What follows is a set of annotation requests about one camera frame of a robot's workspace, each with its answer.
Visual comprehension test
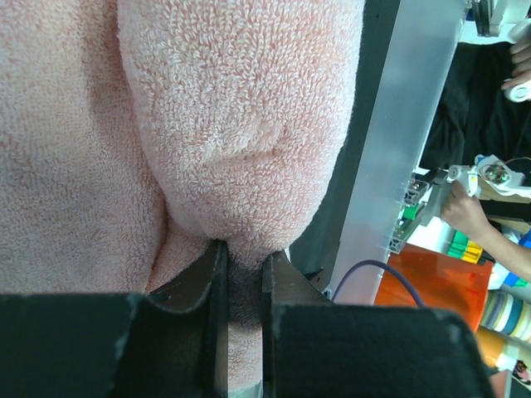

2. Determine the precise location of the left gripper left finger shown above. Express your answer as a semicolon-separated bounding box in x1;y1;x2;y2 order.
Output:
1;241;228;397

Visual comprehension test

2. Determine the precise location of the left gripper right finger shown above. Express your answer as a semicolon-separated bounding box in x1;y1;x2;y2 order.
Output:
262;253;494;397

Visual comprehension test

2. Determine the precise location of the pink towel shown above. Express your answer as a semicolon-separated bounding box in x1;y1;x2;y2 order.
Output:
1;1;364;391

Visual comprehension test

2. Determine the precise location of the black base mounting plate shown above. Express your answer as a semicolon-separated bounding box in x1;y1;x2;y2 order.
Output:
290;0;401;292

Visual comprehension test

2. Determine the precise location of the orange translucent container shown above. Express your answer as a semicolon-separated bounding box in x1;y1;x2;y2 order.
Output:
388;244;493;330

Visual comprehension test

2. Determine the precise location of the translucent acrylic side panel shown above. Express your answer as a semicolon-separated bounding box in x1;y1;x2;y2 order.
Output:
330;1;468;304

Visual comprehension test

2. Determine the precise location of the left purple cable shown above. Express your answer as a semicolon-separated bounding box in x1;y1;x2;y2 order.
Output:
334;259;426;308

